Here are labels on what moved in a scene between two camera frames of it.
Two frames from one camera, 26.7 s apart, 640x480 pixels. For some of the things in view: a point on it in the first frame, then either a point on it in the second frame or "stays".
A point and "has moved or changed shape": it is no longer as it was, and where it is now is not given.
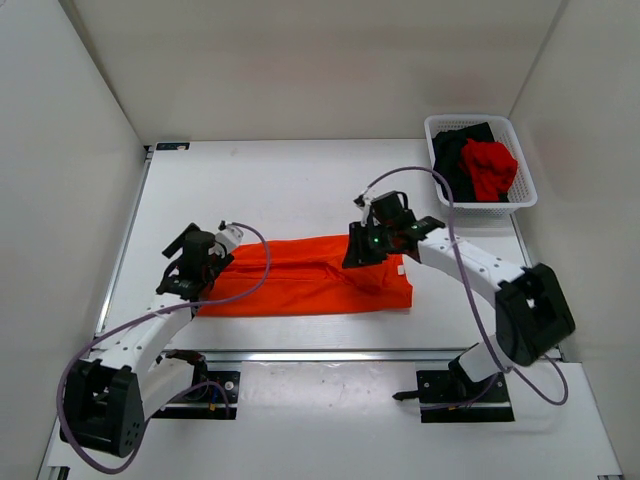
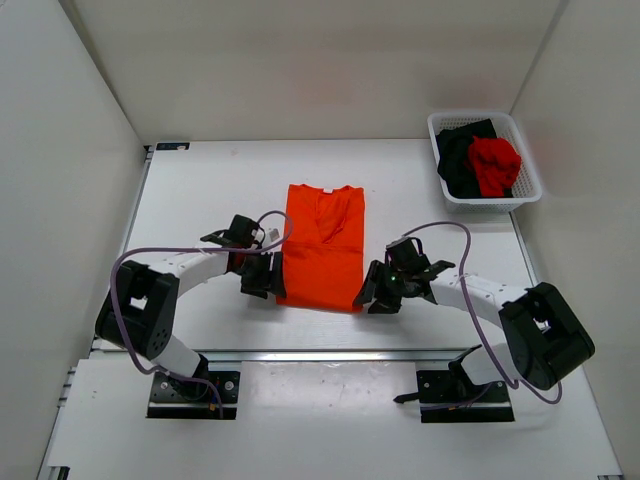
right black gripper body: (375, 242) -> (389, 285)
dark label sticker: (173, 146) stays
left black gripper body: (218, 264) -> (255, 273)
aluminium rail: (326, 355) stays
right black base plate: (450, 396) stays
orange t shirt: (306, 276) has moved or changed shape
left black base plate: (214, 396) stays
